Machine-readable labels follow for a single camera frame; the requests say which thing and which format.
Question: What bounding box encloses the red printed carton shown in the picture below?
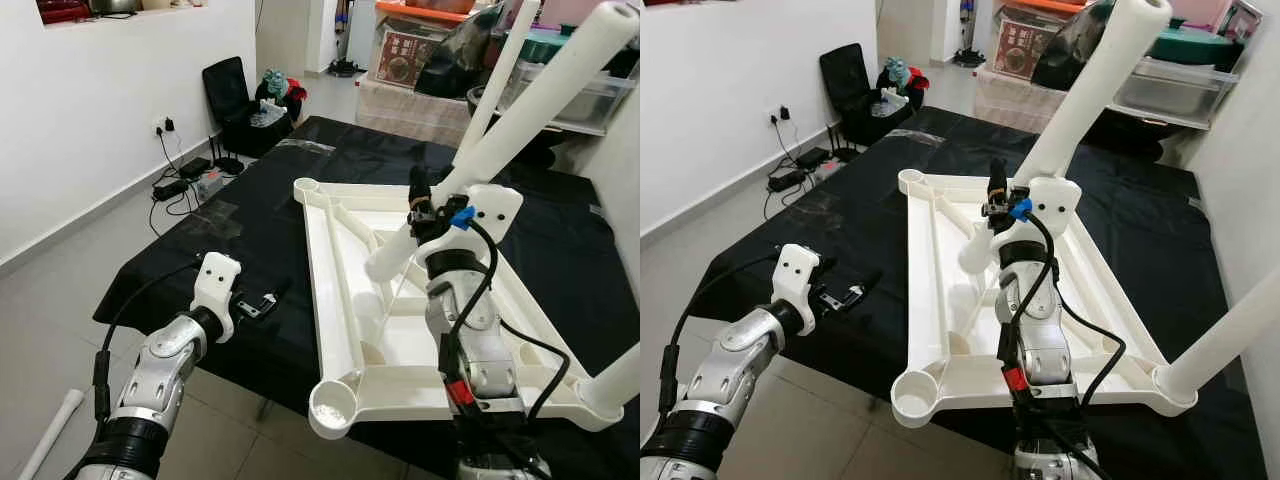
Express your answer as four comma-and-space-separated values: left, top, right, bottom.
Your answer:
995, 20, 1056, 79
378, 30, 441, 86

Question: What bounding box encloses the clear plastic storage box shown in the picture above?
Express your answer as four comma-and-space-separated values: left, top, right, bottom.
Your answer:
1115, 60, 1241, 119
500, 65, 636, 129

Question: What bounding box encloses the black bag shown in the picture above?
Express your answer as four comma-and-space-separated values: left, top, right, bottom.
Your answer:
415, 5, 506, 99
1030, 0, 1116, 91

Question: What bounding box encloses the pink box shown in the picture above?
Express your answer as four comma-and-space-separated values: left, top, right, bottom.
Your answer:
540, 0, 593, 31
1170, 0, 1231, 31

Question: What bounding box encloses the black charger cable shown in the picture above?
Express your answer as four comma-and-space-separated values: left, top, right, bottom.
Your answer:
148, 130, 241, 237
763, 120, 861, 223

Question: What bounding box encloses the white plastic table top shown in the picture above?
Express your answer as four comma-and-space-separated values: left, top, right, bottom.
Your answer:
890, 170, 1198, 429
293, 177, 626, 441

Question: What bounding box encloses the green pot with lid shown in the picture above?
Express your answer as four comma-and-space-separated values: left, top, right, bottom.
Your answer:
1145, 28, 1236, 67
515, 28, 579, 67

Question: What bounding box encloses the beige cloth covered bench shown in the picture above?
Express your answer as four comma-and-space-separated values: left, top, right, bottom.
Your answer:
975, 68, 1061, 136
357, 78, 476, 146

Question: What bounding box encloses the orange lidded storage box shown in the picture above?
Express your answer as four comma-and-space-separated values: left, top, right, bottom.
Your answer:
990, 0, 1086, 81
375, 0, 471, 89

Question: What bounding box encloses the black folding chair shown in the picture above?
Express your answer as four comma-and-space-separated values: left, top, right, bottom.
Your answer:
820, 43, 916, 148
202, 57, 296, 159

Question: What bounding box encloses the black wok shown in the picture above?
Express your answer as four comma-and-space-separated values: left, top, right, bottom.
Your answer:
1080, 100, 1186, 157
465, 85, 563, 167

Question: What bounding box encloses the red pot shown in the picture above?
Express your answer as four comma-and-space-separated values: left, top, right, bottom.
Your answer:
38, 0, 91, 24

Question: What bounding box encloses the black tablecloth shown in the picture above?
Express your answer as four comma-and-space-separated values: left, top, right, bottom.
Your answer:
93, 115, 641, 480
690, 105, 1271, 480

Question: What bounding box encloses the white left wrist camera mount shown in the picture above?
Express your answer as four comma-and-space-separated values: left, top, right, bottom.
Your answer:
190, 252, 243, 343
772, 243, 823, 336

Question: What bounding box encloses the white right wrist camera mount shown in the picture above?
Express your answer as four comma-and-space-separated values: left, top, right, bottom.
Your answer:
435, 183, 524, 251
1005, 175, 1083, 246

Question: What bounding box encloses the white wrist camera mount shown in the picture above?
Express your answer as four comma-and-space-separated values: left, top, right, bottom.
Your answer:
772, 243, 823, 336
435, 183, 524, 251
1005, 175, 1083, 246
190, 252, 243, 343

